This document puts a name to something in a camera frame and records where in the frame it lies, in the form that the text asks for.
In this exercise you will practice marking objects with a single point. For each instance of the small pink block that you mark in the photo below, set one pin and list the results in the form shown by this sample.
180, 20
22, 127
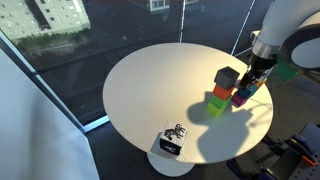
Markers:
238, 100

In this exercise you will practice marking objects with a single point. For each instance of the black perforated workbench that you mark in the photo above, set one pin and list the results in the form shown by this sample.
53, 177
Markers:
300, 166

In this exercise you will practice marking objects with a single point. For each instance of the small orange block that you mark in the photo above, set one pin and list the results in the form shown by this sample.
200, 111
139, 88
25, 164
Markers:
222, 92

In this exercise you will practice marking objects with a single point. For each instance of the large cube with animal print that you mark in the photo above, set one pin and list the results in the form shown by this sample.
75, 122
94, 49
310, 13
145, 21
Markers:
173, 137

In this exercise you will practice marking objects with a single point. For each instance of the blue and orange clamp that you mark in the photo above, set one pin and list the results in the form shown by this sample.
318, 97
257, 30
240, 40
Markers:
305, 148
246, 170

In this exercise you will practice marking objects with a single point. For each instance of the small lime block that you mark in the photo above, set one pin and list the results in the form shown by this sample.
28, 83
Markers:
215, 110

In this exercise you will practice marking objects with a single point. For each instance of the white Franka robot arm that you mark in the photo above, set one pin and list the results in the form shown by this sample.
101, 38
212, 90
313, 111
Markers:
283, 20

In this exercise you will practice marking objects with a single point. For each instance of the small grey block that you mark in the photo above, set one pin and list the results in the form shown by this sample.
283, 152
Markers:
226, 77

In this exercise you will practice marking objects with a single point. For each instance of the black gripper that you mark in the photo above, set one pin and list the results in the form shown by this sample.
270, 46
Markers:
261, 66

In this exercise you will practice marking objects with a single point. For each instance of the small green block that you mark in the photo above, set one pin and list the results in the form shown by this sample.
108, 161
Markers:
220, 101

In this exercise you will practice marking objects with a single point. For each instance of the white round table pedestal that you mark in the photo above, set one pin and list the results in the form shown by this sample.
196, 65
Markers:
170, 165

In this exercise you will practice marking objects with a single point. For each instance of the window frame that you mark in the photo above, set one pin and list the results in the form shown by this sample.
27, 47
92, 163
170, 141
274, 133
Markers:
95, 123

